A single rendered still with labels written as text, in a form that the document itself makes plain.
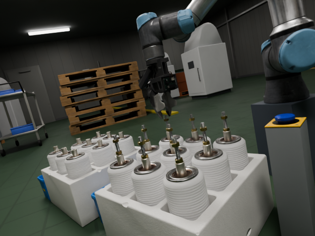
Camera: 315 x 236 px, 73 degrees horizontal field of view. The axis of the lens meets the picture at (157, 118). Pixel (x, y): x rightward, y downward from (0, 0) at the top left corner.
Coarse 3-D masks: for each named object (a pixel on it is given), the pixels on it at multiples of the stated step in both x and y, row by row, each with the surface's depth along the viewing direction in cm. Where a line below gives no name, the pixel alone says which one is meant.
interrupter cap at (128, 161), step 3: (126, 159) 68; (129, 159) 67; (132, 159) 66; (114, 162) 67; (117, 162) 67; (126, 162) 66; (129, 162) 64; (132, 162) 64; (111, 165) 65; (114, 165) 65; (117, 165) 65; (120, 165) 64; (123, 165) 63; (126, 165) 62; (111, 168) 63; (114, 168) 62; (117, 168) 62; (120, 168) 62
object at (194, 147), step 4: (184, 144) 72; (188, 144) 70; (192, 144) 70; (196, 144) 69; (200, 144) 69; (188, 148) 70; (192, 148) 69; (196, 148) 69; (200, 148) 69; (192, 152) 70; (196, 152) 69; (192, 156) 70
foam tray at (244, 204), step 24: (264, 168) 64; (96, 192) 66; (216, 192) 51; (240, 192) 52; (264, 192) 63; (120, 216) 58; (144, 216) 50; (168, 216) 46; (216, 216) 44; (240, 216) 51; (264, 216) 62
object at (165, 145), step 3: (180, 138) 80; (159, 141) 82; (180, 141) 78; (183, 141) 81; (159, 144) 80; (162, 144) 79; (165, 144) 78; (168, 144) 77; (180, 144) 78; (162, 147) 79; (165, 147) 78; (168, 147) 78
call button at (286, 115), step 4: (276, 116) 49; (280, 116) 48; (284, 116) 48; (288, 116) 47; (292, 116) 47; (276, 120) 49; (280, 120) 48; (284, 120) 47; (288, 120) 47; (292, 120) 47
